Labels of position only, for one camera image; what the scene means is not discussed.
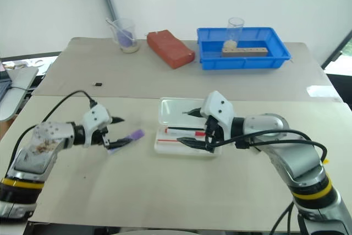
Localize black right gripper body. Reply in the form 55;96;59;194
204;116;224;148

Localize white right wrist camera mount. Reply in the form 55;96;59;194
200;90;236;140

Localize purple capped marker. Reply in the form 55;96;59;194
108;129;145;155

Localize white paper label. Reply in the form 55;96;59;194
306;85;341;102

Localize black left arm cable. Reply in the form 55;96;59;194
13;90;97;164

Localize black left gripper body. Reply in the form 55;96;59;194
91;126;110;148

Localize wooden block with holes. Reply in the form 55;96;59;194
221;47;268;58

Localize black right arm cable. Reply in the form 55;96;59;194
205;130;328;165

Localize white translucent pencil case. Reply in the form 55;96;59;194
153;97;223;159

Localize grey laptop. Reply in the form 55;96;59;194
0;61;14;101

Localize red capped white marker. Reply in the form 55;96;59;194
164;127;206;138

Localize clear glass beaker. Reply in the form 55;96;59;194
111;18;141;54

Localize black cables at robot base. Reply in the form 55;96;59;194
268;201;310;235

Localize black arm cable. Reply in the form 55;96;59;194
13;90;97;164
205;130;328;165

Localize blue plastic bin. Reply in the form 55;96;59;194
196;26;293;71

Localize red brick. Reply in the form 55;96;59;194
146;29;196;70

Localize clear plastic cup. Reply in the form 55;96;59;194
223;17;245;51

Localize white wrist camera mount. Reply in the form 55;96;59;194
200;90;236;140
81;103;112;148

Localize beige cardboard sheet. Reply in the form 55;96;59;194
0;95;352;232

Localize glass stirring rod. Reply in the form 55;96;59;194
106;19;138;43

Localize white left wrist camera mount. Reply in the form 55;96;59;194
81;103;112;148

